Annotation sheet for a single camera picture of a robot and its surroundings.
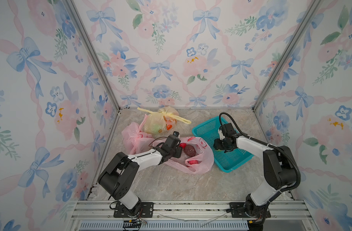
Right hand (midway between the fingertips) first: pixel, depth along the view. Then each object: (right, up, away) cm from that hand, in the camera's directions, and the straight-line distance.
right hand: (219, 144), depth 95 cm
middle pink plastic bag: (-53, +5, -10) cm, 54 cm away
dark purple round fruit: (-20, -3, -5) cm, 21 cm away
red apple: (-24, 0, -3) cm, 24 cm away
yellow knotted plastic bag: (-36, +17, +5) cm, 40 cm away
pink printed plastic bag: (-14, -7, -15) cm, 21 cm away
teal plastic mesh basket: (+5, -10, -3) cm, 12 cm away
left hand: (-27, -1, -3) cm, 27 cm away
